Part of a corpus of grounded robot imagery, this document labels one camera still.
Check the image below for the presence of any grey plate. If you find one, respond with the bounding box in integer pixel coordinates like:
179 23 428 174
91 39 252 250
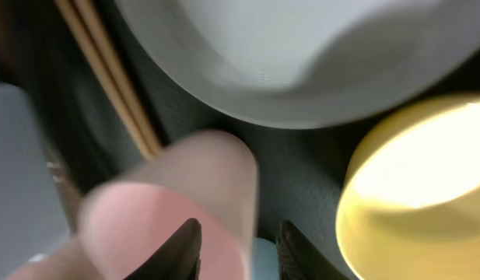
117 0 480 129

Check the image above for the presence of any grey dishwasher rack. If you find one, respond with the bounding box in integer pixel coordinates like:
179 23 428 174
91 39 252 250
0 83 71 279

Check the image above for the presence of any round black tray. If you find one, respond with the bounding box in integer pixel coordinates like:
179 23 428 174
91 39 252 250
13 0 480 280

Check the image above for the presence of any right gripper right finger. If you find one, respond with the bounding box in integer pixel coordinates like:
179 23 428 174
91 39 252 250
276 220 348 280

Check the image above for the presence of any yellow bowl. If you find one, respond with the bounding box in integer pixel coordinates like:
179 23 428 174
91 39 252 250
335 93 480 279

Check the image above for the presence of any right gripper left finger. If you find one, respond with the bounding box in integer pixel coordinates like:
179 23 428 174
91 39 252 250
124 218 202 280

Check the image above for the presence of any wooden chopstick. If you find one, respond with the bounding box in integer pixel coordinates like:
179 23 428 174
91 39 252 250
74 0 162 158
55 0 152 159

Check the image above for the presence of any blue cup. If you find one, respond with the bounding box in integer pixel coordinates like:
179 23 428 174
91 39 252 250
251 237 279 280

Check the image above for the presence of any pink cup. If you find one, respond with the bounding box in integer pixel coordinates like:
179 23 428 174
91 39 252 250
12 130 258 279

